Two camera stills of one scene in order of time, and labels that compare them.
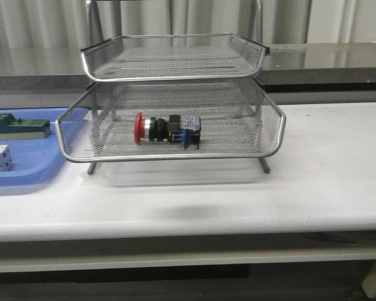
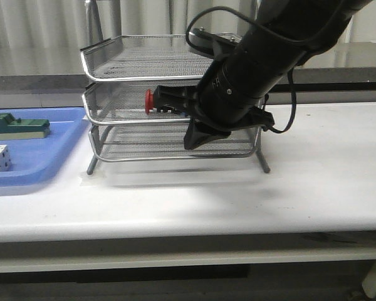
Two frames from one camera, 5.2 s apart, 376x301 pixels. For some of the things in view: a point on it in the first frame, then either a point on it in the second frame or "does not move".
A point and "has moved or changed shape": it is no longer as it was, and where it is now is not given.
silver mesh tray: [172, 121] has moved or changed shape
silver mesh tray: [173, 57] does not move
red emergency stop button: [183, 130] -> [176, 98]
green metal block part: [5, 126] does not move
